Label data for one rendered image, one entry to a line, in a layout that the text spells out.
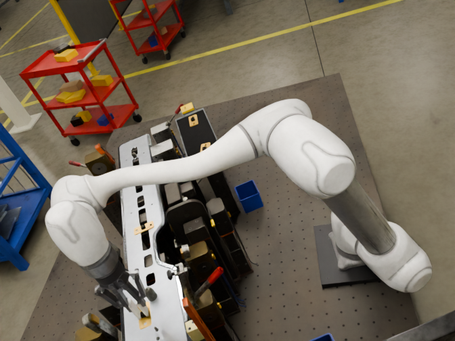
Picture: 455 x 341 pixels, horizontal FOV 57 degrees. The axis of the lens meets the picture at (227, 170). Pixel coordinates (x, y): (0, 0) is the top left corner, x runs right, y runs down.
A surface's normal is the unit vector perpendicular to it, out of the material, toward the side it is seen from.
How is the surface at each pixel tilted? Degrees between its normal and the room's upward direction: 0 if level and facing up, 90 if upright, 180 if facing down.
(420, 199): 0
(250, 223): 0
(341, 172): 86
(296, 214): 0
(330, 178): 88
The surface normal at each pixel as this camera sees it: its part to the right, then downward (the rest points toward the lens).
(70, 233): 0.34, 0.36
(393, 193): -0.31, -0.73
